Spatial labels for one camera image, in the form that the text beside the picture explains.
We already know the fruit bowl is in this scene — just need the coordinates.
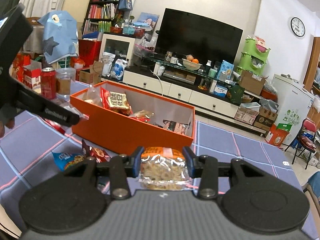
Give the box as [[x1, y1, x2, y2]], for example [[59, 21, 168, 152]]
[[182, 58, 203, 71]]

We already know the black television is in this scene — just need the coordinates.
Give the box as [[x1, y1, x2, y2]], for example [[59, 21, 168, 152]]
[[155, 8, 243, 66]]

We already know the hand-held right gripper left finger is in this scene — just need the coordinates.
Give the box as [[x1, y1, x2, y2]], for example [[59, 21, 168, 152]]
[[61, 146, 146, 200]]

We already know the blue plaid tablecloth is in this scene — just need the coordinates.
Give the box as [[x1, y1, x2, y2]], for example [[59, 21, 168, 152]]
[[0, 80, 304, 240]]

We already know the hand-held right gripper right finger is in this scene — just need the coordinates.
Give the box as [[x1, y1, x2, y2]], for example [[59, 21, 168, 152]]
[[182, 146, 263, 198]]

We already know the clear snack packet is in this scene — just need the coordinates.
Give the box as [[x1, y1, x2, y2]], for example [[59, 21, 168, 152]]
[[83, 85, 104, 106]]

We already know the blue white snack bag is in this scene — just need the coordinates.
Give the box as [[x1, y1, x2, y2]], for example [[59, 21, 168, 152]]
[[217, 60, 235, 82]]

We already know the blue star paper shark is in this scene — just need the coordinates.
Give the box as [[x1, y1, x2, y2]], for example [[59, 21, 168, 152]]
[[37, 10, 79, 65]]

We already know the white tv stand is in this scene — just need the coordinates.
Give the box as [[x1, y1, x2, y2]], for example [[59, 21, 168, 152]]
[[122, 55, 252, 120]]

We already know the red folding chair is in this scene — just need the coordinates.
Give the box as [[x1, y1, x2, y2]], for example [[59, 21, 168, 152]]
[[284, 118, 318, 170]]

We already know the brown printed cardboard box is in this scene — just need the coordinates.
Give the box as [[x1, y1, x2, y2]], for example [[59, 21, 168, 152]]
[[253, 113, 278, 132]]

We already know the orange green carton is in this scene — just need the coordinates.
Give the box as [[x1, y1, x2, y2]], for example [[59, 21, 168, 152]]
[[264, 123, 290, 147]]

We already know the small cardboard box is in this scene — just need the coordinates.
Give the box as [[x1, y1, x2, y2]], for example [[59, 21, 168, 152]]
[[78, 66, 101, 85]]

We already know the bookshelf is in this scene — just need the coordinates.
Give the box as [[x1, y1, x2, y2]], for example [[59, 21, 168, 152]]
[[82, 0, 126, 33]]

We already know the clear plastic cup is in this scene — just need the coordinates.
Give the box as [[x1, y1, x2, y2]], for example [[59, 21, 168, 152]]
[[55, 67, 76, 98]]

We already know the wall clock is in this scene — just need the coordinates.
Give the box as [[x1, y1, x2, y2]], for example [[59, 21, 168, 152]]
[[290, 17, 306, 38]]

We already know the dark red cookie packet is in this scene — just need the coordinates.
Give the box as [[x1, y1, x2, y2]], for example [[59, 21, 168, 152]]
[[81, 139, 112, 163]]

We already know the red soda can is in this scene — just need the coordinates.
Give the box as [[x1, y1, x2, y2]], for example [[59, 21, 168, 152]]
[[40, 67, 57, 100]]

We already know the red white-print snack packet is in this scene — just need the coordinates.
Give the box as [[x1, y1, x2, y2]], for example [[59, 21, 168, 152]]
[[100, 87, 133, 116]]

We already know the pale printed cardboard box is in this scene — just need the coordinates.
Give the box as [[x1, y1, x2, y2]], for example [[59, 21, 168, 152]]
[[234, 106, 260, 127]]

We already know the green plastic rack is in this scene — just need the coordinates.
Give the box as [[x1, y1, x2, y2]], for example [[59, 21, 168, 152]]
[[236, 37, 271, 76]]

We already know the dark green bag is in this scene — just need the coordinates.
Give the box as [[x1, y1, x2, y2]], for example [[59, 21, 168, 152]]
[[226, 84, 246, 105]]

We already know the white washing machine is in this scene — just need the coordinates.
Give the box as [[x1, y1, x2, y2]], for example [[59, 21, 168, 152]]
[[272, 73, 315, 146]]

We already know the orange cardboard box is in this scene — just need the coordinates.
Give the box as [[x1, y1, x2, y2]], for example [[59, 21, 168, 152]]
[[70, 81, 195, 155]]

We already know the red gift bag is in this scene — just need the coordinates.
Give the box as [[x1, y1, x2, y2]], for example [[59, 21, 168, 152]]
[[78, 39, 102, 67]]

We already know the pink snack packet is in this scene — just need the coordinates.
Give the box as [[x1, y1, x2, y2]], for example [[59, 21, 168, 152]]
[[173, 121, 188, 135]]

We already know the dark brown snack packet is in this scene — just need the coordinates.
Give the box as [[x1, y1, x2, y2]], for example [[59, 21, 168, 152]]
[[154, 119, 177, 131]]

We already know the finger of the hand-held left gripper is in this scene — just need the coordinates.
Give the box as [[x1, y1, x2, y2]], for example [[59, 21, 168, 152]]
[[29, 92, 81, 128]]

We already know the standing air conditioner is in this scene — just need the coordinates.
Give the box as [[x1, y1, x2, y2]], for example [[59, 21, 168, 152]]
[[61, 0, 96, 31]]

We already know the blue white tissue box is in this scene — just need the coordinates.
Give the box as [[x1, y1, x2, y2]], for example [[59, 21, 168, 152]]
[[212, 85, 228, 98]]

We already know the person's left hand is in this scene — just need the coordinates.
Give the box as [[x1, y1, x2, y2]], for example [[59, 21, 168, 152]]
[[0, 105, 16, 138]]

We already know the blue hanging bag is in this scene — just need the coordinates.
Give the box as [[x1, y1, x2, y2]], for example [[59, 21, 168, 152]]
[[118, 0, 133, 11]]

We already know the blue cookie packet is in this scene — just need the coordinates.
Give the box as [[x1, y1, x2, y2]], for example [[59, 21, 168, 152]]
[[51, 151, 87, 172]]

